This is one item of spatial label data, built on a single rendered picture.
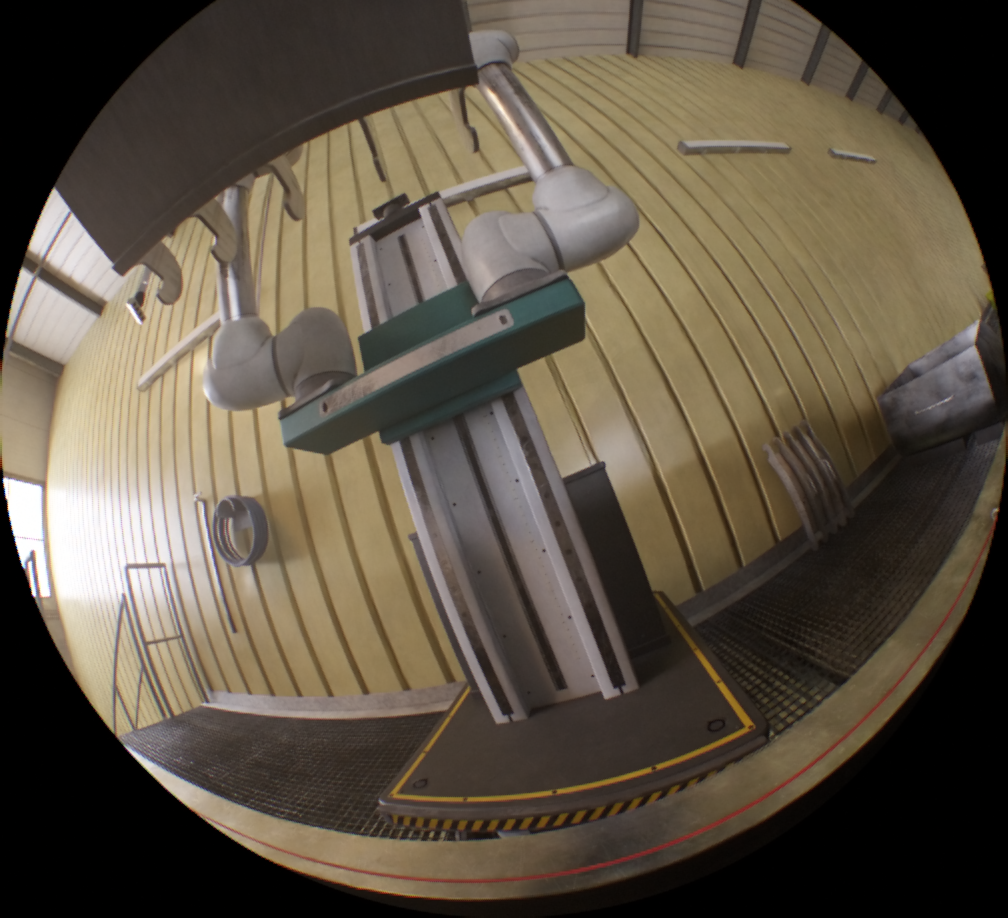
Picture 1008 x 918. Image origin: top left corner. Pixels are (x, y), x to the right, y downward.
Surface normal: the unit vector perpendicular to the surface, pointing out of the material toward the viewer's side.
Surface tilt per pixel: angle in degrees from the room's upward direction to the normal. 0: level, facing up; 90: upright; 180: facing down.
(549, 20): 180
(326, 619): 90
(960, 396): 88
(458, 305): 90
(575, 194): 112
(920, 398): 89
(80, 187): 167
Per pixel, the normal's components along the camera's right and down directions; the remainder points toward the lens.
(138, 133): 0.33, 0.81
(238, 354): 0.39, 0.00
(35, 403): 0.93, -0.37
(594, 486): -0.21, -0.22
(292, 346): 0.15, -0.34
